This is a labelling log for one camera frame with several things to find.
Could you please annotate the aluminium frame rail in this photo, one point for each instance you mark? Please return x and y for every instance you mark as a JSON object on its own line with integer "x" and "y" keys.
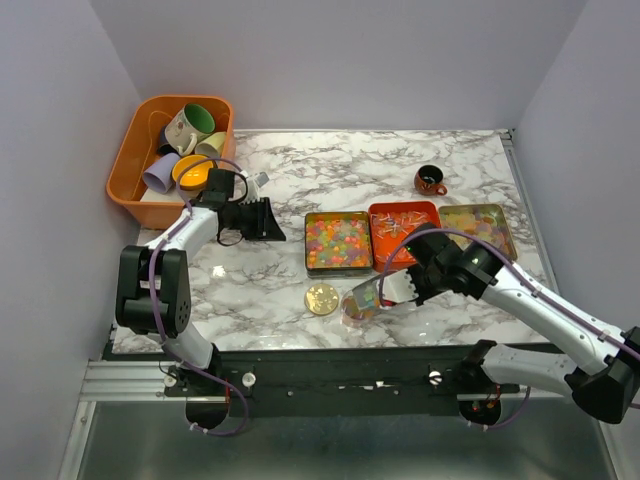
{"x": 124, "y": 381}

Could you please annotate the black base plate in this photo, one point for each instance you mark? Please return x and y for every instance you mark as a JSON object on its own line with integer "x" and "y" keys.
{"x": 338, "y": 382}

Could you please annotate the orange black mug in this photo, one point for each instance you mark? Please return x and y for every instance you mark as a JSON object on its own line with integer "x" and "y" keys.
{"x": 428, "y": 181}

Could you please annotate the orange plastic bin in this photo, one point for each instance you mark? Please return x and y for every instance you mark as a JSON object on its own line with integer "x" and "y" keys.
{"x": 141, "y": 179}

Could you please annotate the cream yellow cup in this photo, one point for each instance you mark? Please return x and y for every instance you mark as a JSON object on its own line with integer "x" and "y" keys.
{"x": 212, "y": 146}

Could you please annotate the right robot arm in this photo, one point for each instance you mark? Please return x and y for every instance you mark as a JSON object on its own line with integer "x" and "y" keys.
{"x": 597, "y": 364}

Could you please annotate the gold jar lid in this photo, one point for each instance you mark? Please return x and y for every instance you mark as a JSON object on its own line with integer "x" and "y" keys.
{"x": 321, "y": 299}

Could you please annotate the floral green-inside mug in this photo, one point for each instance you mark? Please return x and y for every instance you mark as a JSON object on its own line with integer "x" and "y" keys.
{"x": 189, "y": 126}

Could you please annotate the gold popsicle candy tin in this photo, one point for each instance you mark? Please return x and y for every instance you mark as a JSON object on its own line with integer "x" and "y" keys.
{"x": 484, "y": 221}

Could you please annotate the orange lollipop tin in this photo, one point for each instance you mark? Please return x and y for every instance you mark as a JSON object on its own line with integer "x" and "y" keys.
{"x": 391, "y": 223}

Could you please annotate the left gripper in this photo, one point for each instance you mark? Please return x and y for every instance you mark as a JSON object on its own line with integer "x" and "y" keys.
{"x": 265, "y": 227}

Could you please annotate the dark tin of gummies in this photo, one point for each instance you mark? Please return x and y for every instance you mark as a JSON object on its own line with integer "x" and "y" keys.
{"x": 337, "y": 244}

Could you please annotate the yellow-inside bowl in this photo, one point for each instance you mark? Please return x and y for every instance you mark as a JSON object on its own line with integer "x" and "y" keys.
{"x": 190, "y": 173}

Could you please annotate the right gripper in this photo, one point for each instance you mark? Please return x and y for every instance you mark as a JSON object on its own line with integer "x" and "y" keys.
{"x": 411, "y": 291}

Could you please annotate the lavender cup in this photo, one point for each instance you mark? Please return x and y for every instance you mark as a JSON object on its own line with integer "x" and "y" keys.
{"x": 158, "y": 177}

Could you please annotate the silver metal scoop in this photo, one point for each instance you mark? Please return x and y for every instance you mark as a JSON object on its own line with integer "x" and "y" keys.
{"x": 366, "y": 296}

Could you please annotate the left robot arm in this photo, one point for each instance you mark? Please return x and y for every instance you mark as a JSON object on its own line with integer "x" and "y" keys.
{"x": 153, "y": 293}

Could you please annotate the dark navy cup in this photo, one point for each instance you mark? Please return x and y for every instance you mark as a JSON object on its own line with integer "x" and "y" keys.
{"x": 163, "y": 145}

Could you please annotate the clear glass jar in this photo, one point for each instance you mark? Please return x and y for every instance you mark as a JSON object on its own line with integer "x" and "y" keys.
{"x": 351, "y": 317}

